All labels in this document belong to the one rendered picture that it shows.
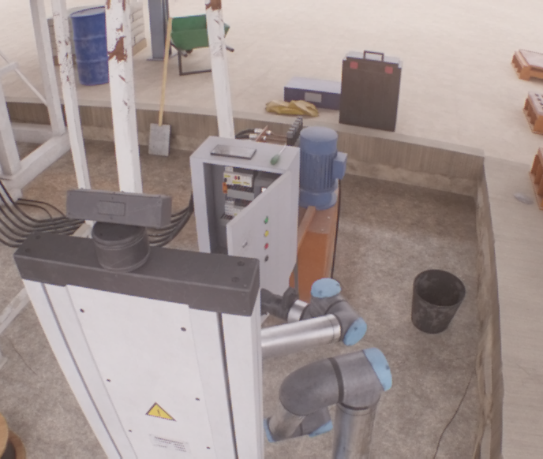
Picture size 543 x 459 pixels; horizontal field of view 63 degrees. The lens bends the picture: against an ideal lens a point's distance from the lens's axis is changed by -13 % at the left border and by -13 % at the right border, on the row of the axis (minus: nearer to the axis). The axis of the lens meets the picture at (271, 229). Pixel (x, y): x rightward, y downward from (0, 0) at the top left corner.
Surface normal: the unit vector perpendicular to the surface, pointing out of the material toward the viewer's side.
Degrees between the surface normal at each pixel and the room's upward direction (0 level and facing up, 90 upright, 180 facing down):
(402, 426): 0
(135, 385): 90
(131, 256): 90
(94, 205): 61
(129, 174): 80
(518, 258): 0
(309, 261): 90
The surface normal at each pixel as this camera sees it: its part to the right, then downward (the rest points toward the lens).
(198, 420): -0.17, 0.58
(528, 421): 0.00, -0.81
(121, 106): -0.29, 0.42
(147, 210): -0.14, 0.12
